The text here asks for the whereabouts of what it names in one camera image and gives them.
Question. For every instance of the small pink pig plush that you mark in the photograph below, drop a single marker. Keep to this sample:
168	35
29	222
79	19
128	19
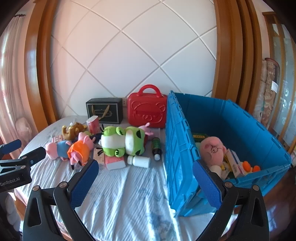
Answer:
148	132

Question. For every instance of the black gift box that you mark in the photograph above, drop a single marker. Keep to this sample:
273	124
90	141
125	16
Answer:
115	113

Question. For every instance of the white patterned packet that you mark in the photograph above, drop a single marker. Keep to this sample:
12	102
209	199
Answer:
100	158

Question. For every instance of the red toy suitcase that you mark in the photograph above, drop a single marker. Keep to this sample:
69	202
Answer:
145	111

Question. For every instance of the small green plush toy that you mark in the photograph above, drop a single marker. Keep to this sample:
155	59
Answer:
87	133

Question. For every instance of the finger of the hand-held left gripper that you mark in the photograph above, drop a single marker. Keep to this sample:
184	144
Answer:
12	144
34	154

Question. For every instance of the blue plastic crate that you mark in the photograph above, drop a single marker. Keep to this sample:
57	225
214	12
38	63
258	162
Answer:
180	162

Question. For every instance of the pink striped packet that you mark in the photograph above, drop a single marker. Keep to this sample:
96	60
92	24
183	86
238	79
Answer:
56	139

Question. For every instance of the dark green bottle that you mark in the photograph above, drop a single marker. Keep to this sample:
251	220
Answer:
156	144

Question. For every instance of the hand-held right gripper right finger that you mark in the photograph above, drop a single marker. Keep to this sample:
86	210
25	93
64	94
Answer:
208	185

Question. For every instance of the green frog plush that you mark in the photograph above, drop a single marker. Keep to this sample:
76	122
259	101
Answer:
113	141

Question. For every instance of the large pink pig plush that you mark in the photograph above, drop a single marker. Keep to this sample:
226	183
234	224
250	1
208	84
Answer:
211	150

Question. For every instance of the white plastic bottle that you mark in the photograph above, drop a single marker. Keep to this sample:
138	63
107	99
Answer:
141	161

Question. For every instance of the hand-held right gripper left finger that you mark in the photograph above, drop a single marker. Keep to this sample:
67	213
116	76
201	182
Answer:
84	183

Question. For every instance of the white purple medicine box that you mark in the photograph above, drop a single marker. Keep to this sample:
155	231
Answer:
233	162

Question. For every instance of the pink curtain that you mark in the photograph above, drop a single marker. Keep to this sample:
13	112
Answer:
13	81

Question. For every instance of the rolled patterned carpet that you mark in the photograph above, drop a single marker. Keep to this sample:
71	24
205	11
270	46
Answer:
266	92

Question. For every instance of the frosted glass partition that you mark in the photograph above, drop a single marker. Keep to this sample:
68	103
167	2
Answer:
284	81

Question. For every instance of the green flat box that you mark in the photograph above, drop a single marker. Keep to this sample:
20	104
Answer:
200	137

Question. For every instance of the brown bear plush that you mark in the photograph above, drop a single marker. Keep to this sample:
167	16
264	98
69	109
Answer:
70	132

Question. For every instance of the wooden wall frame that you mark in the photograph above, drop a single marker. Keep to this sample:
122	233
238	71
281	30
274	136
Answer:
231	46
39	69

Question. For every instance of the pale blue cloth-covered desktop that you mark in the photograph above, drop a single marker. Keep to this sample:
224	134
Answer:
129	197

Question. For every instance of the pink tissue pack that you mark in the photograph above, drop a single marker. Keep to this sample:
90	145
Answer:
93	125
114	163

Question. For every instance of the yellow duck plush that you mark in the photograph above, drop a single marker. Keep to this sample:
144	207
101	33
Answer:
246	166

